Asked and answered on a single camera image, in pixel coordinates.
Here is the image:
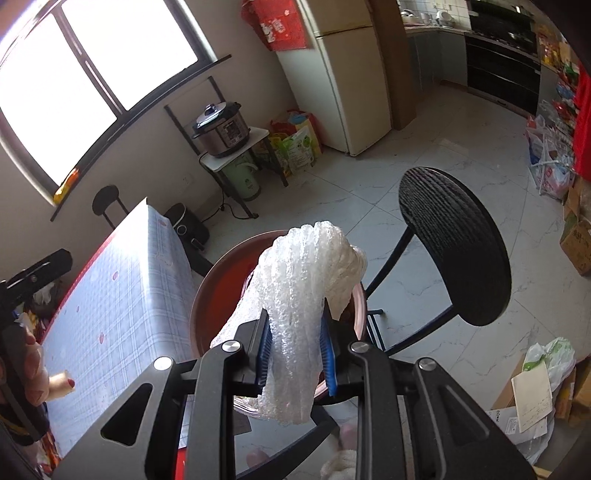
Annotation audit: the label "large white foam net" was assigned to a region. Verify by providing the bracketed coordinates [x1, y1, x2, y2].
[211, 221, 367, 424]

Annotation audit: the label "brown plastic trash bucket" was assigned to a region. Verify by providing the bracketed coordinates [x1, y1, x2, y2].
[189, 230, 368, 419]

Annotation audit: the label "black kitchen stove unit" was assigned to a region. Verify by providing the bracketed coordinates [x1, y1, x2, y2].
[465, 1, 541, 115]

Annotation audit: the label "person's left hand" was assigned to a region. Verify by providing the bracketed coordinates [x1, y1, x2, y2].
[18, 313, 75, 406]

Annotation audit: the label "orange bag on windowsill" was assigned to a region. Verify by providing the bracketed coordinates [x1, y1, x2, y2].
[53, 168, 79, 205]

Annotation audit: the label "blue plaid tablecloth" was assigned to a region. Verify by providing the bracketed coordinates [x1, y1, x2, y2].
[42, 201, 195, 479]

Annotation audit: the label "black stool by window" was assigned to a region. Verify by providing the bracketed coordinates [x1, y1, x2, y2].
[91, 185, 129, 230]

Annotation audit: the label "black air fryer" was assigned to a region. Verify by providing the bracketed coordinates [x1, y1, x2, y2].
[164, 203, 211, 251]

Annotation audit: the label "black round-back chair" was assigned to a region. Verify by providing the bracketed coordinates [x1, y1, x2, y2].
[365, 166, 512, 356]

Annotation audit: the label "green kettle under table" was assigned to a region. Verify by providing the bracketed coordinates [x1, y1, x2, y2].
[222, 153, 260, 201]

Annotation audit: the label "small white side table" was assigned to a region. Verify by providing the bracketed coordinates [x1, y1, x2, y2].
[163, 76, 288, 220]

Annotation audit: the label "green printed shopping bag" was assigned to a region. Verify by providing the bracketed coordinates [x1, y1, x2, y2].
[270, 109, 322, 174]

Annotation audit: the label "electric pressure cooker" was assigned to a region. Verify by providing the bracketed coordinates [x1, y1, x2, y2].
[192, 102, 249, 158]

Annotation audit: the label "cardboard box on floor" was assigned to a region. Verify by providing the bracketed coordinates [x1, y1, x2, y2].
[559, 177, 591, 276]

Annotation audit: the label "cream refrigerator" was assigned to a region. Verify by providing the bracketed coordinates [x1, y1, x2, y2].
[277, 1, 392, 156]

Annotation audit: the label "plastic bags on floor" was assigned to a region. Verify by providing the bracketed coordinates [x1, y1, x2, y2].
[525, 100, 575, 201]

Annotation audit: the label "red hanging apron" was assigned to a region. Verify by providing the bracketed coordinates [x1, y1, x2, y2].
[573, 64, 591, 182]

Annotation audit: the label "red fridge cover cloth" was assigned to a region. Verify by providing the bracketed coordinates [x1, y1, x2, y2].
[240, 0, 307, 52]

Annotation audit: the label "window with black frame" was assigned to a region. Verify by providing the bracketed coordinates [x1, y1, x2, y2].
[1, 1, 230, 217]

